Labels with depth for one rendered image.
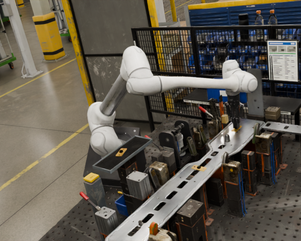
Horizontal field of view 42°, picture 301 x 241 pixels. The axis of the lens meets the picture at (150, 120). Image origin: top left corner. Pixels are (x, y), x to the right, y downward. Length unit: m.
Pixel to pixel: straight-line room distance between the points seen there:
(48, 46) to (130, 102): 5.15
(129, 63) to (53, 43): 7.63
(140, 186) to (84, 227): 0.61
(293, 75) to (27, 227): 2.69
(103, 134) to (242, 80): 0.95
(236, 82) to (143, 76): 0.52
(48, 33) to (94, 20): 4.96
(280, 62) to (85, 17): 2.74
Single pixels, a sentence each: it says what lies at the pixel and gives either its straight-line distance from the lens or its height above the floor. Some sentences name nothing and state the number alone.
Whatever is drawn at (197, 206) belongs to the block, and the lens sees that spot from 1.93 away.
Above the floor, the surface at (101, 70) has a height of 0.85.
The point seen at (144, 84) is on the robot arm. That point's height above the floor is 1.50.
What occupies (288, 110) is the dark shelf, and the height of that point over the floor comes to 1.03.
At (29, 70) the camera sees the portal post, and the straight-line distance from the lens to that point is 9.10.
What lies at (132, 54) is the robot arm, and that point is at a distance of 2.27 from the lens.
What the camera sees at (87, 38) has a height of 1.27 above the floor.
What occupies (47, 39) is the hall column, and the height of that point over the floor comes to 0.55.
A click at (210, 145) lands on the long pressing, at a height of 1.00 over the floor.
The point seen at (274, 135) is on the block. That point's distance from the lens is 2.58.
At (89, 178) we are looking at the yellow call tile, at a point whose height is 1.16.
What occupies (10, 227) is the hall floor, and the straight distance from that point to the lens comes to 4.09.
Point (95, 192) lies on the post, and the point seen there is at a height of 1.09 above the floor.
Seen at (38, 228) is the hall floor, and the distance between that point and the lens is 3.92.
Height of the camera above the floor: 2.20
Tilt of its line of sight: 24 degrees down
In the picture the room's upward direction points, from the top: 11 degrees counter-clockwise
